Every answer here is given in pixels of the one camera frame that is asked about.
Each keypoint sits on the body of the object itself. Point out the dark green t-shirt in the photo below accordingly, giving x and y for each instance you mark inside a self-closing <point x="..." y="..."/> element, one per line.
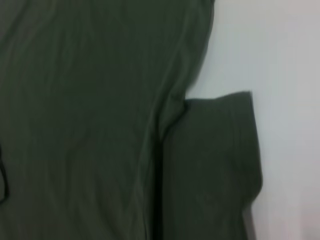
<point x="100" y="112"/>

